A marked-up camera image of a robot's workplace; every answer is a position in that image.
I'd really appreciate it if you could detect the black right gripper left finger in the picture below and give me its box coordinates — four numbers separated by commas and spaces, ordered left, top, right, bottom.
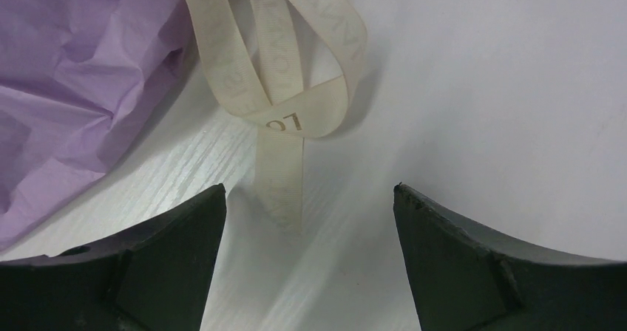
1, 184, 227, 330

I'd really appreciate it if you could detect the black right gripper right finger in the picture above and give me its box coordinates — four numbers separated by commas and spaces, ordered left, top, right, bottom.
393, 184, 626, 330

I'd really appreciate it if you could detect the cream printed ribbon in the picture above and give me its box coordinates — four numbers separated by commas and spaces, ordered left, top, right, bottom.
185, 0, 367, 230

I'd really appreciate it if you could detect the purple paper flower bouquet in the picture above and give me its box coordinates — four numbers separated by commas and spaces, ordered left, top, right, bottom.
1, 0, 192, 249

